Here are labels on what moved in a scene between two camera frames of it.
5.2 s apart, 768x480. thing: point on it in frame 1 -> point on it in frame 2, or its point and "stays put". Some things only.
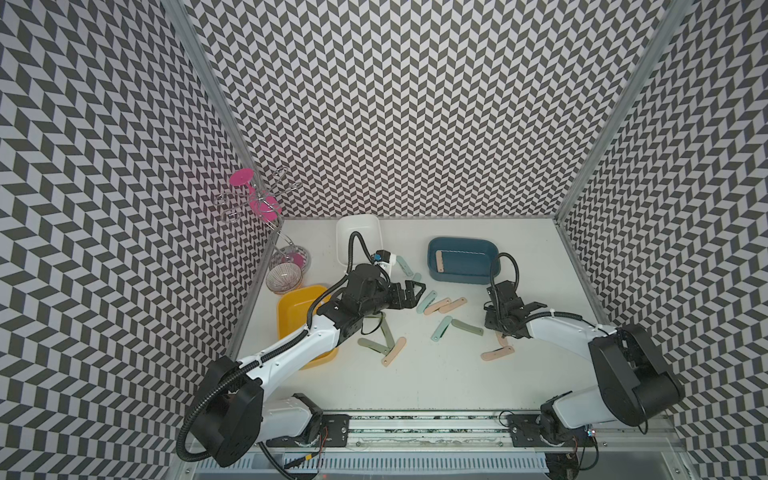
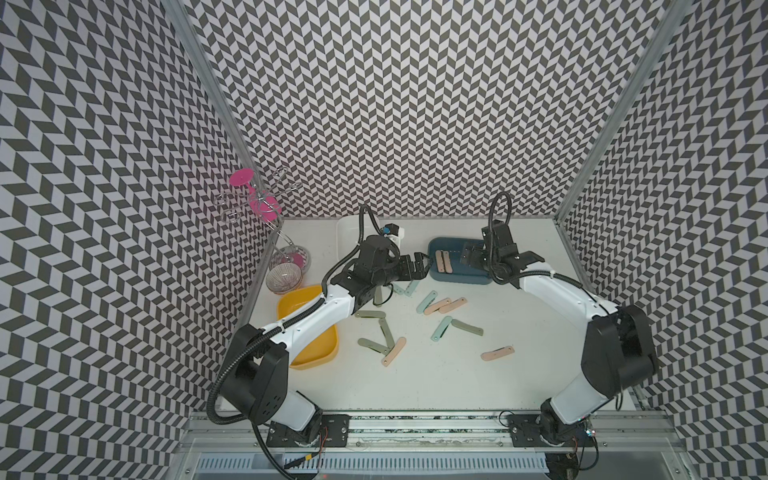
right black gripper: [489, 319] -> [474, 256]
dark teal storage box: [461, 260] stays put
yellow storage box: [292, 313] stays put
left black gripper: [411, 299] -> [419, 271]
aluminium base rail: [626, 431] stays put
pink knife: [501, 352] stays put
